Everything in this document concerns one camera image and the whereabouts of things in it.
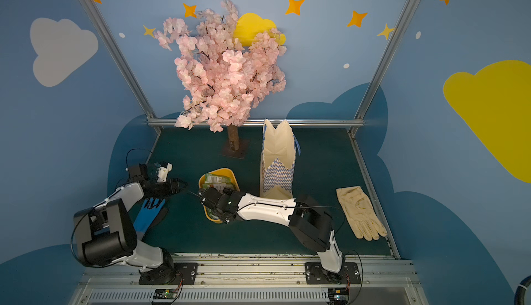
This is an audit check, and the green condiment packet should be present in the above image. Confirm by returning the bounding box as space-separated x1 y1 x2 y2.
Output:
200 173 236 191

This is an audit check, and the yellow plastic tray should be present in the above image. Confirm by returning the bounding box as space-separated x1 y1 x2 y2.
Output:
198 168 240 224

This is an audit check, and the blue checkered pretzel paper bag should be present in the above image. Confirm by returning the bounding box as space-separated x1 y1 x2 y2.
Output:
259 120 301 200

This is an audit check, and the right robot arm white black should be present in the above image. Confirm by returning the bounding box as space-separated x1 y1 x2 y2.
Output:
199 187 344 273

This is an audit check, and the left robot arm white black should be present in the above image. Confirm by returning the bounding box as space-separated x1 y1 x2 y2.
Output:
70 162 187 286

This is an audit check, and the blue black work glove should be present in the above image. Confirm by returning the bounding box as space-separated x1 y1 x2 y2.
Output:
134 198 168 241

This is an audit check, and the left circuit board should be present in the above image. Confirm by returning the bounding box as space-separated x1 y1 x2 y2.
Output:
153 288 178 302

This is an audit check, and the circuit board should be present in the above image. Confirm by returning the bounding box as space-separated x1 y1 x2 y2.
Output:
153 288 178 302
327 288 350 305

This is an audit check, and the pink cherry blossom tree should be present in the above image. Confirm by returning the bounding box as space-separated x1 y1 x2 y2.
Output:
153 0 286 154

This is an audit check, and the beige glove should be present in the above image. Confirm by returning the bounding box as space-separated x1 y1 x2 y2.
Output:
336 186 388 241

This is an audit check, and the right circuit board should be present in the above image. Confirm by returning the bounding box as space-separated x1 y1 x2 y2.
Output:
327 288 350 305

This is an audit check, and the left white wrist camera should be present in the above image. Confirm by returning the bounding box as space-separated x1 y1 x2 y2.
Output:
155 162 173 183

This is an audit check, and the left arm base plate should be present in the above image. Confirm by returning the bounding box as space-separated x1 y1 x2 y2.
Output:
138 262 199 285

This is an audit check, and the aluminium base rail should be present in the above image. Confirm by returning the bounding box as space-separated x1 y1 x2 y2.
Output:
70 252 429 304

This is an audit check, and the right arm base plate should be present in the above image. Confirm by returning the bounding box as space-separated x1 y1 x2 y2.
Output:
304 262 362 285

